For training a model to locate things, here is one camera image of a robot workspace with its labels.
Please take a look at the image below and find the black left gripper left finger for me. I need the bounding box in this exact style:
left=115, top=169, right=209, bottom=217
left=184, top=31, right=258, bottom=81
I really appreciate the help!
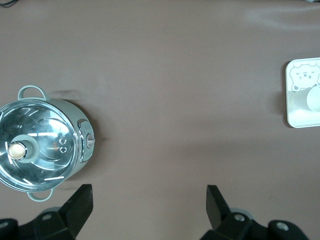
left=0, top=184, right=94, bottom=240

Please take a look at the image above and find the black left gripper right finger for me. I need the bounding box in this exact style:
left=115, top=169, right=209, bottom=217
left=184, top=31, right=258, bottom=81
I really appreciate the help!
left=199, top=184, right=316, bottom=240

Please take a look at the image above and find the white IKEA cup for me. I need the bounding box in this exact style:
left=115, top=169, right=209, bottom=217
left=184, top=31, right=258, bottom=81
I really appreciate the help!
left=290, top=86, right=320, bottom=112

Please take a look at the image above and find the glass pot lid copper knob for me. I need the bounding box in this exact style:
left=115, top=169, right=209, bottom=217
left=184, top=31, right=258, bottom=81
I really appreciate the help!
left=0, top=99, right=83, bottom=190

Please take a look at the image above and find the sage green electric cooking pot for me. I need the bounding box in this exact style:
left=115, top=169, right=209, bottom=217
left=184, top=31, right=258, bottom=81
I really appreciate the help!
left=0, top=85, right=97, bottom=203

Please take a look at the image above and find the cream tray with bear print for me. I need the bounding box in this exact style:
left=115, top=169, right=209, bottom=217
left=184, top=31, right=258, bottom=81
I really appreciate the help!
left=285, top=57, right=320, bottom=129

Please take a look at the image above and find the brown table mat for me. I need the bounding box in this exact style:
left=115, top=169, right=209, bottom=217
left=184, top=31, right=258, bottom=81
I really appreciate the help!
left=0, top=0, right=320, bottom=240

